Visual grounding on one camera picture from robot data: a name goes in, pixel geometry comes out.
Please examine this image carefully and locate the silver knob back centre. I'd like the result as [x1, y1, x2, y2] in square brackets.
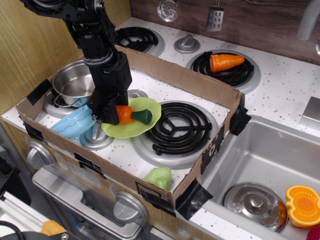
[173, 34, 201, 54]

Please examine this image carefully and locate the silver oven door handle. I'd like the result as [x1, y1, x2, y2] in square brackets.
[32, 168, 143, 240]

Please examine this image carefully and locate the green toy broccoli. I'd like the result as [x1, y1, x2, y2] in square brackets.
[144, 167, 172, 191]

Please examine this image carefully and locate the back right black burner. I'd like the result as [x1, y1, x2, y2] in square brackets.
[186, 50, 262, 94]

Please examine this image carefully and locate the silver oven knob right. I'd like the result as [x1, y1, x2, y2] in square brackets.
[113, 191, 148, 225]

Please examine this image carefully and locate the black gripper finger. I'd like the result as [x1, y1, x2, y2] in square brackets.
[115, 91, 129, 106]
[93, 100, 120, 125]

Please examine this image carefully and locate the silver oven knob left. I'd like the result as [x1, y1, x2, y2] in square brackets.
[26, 141, 56, 170]

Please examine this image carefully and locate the steel pot lid in sink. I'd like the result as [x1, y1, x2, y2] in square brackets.
[222, 182, 288, 233]

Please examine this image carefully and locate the silver faucet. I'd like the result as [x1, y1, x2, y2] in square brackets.
[296, 0, 320, 41]

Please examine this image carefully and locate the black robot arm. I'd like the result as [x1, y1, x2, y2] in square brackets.
[23, 0, 132, 125]

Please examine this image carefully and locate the orange toy carrot green top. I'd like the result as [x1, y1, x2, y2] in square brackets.
[116, 105, 153, 125]

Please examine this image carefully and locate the black cable bottom left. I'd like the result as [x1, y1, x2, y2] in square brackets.
[0, 220, 25, 240]

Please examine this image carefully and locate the silver knob inside fence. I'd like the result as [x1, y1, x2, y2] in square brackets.
[79, 122, 114, 150]

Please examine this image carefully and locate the hanging metal strainer ladle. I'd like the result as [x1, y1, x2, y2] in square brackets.
[157, 0, 180, 23]

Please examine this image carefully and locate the silver sink basin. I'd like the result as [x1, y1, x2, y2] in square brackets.
[199, 114, 320, 240]

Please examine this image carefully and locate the silver oven knob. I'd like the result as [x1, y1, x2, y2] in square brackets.
[26, 141, 56, 170]
[113, 191, 148, 225]

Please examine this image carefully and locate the light green plastic plate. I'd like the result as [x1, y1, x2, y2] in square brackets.
[101, 97, 162, 139]

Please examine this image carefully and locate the orange carrot piece on burner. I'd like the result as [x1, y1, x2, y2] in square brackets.
[209, 54, 245, 73]

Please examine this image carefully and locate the small steel pot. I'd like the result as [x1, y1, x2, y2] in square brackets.
[52, 60, 95, 108]

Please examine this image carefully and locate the back left black burner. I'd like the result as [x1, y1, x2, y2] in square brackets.
[115, 26, 165, 57]

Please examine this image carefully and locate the red toy fruit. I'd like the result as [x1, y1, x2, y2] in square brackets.
[306, 225, 320, 240]

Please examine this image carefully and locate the orange tag bottom left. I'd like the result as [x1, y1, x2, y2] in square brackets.
[40, 220, 66, 236]

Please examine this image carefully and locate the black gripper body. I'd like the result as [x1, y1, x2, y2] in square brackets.
[87, 52, 132, 109]

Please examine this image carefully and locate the light blue plastic bowl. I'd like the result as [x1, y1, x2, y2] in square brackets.
[50, 105, 96, 139]

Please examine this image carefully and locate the orange toy fruit half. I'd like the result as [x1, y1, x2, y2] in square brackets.
[285, 185, 320, 228]

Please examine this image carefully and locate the front right black burner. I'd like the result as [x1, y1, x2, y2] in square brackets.
[132, 101, 219, 170]

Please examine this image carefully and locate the brown cardboard fence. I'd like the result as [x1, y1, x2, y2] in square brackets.
[16, 47, 250, 219]

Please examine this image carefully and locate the hanging metal spatula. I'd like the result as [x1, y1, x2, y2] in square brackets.
[205, 0, 224, 33]

